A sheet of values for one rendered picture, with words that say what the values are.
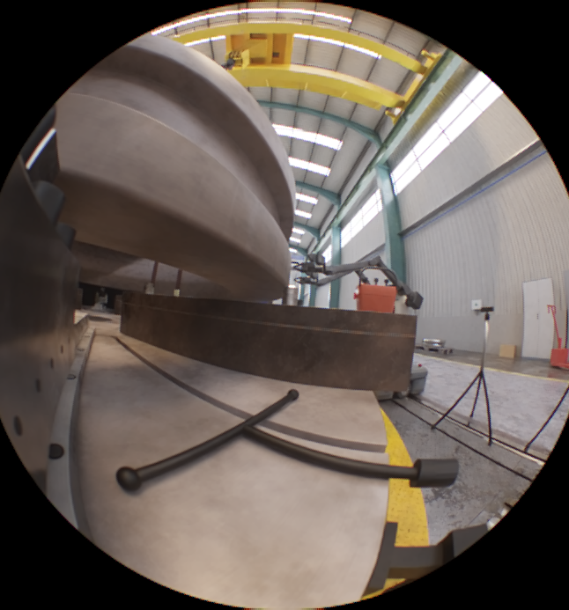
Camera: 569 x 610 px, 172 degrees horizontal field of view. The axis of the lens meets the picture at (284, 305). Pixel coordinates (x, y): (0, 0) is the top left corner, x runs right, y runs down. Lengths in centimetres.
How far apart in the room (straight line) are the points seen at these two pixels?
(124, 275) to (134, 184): 449
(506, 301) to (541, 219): 282
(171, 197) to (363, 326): 87
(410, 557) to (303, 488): 24
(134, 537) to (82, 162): 67
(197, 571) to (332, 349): 87
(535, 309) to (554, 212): 284
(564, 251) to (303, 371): 697
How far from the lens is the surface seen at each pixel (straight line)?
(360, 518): 38
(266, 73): 1146
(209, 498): 37
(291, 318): 90
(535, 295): 629
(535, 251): 711
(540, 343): 620
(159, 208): 54
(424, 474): 44
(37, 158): 39
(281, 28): 1096
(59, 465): 39
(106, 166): 55
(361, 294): 90
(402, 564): 37
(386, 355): 93
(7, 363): 18
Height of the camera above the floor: 61
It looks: 4 degrees up
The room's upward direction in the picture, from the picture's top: 6 degrees clockwise
